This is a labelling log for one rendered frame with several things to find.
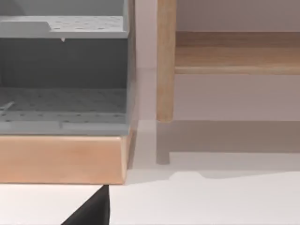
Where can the wooden open shelf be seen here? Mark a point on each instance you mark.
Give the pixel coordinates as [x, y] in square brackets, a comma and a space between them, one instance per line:
[166, 58]

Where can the pale wooden drawer front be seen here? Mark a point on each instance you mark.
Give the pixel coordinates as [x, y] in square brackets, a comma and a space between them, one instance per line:
[58, 159]

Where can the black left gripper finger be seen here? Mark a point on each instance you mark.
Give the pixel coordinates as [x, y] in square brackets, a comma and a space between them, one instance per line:
[96, 208]

